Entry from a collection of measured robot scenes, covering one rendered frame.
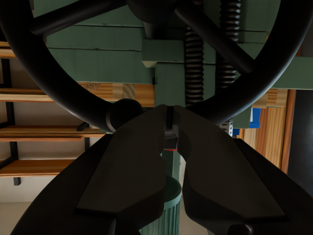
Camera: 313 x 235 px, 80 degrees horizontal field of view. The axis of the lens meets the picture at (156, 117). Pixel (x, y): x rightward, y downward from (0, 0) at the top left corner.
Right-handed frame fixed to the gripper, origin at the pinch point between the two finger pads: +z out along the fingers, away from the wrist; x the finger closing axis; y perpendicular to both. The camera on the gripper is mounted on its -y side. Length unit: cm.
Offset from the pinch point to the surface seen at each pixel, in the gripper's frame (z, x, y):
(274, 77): 5.6, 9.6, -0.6
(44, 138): 164, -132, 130
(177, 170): 44, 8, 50
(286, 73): 23.9, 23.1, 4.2
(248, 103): 4.9, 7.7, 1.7
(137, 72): 23.6, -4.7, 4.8
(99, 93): 36.3, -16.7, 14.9
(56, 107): 223, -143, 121
